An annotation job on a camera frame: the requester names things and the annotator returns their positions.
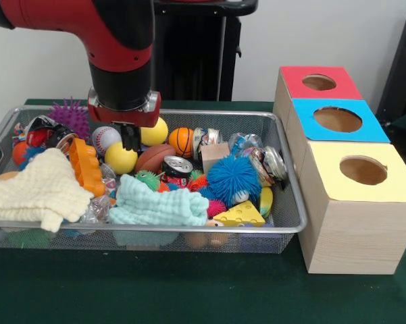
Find orange mini basketball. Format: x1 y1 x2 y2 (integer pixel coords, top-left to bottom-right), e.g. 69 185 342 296
168 127 195 159

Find cream knitted cloth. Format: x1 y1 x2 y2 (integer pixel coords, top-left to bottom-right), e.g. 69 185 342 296
0 148 95 233

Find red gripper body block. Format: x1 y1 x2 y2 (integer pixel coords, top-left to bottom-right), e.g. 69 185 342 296
87 90 162 128

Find white mini baseball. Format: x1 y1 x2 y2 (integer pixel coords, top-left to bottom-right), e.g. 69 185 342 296
92 126 122 156

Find yellow ball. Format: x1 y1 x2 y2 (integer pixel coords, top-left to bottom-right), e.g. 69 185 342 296
104 141 138 176
140 117 169 147

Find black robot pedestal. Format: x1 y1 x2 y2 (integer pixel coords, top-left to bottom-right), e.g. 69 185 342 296
151 0 259 101

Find orange building block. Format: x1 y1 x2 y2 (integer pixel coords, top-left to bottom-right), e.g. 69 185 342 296
69 137 105 196

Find purple spiky monster toy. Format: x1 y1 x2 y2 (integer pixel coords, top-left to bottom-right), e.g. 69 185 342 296
49 97 91 141

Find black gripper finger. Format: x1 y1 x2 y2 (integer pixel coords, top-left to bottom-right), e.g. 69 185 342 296
130 125 142 152
121 123 132 151

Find brown mini football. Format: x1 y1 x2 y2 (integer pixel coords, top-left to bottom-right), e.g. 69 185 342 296
134 144 176 173

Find shallow metal mesh bin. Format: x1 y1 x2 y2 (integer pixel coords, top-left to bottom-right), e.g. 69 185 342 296
0 105 307 254

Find dark green table cloth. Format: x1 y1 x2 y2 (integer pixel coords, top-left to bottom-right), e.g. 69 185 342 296
0 98 406 324

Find green cloth side table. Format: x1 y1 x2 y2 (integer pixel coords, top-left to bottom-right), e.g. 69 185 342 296
390 107 406 136

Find mint knitted cloth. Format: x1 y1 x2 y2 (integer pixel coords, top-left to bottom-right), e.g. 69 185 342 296
108 174 209 226

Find blue spiky rubber ball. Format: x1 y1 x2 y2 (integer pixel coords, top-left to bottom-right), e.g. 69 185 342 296
207 155 263 207

